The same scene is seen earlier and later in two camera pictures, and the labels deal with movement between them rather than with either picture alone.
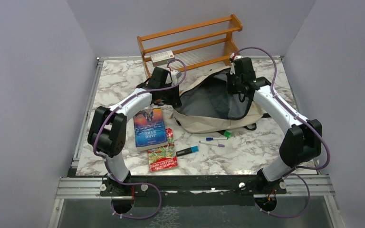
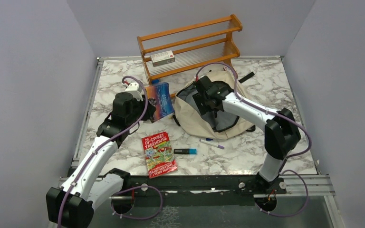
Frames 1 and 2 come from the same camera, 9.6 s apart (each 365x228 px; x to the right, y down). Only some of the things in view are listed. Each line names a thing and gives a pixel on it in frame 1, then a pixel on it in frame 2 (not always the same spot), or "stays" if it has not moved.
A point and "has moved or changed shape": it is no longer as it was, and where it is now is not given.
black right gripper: x=229 y=76 → x=198 y=100
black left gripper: x=175 y=99 → x=150 y=109
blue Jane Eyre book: x=149 y=129 has moved or changed shape
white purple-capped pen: x=211 y=143 stays
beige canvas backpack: x=206 y=104 has moved or changed shape
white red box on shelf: x=162 y=58 stays
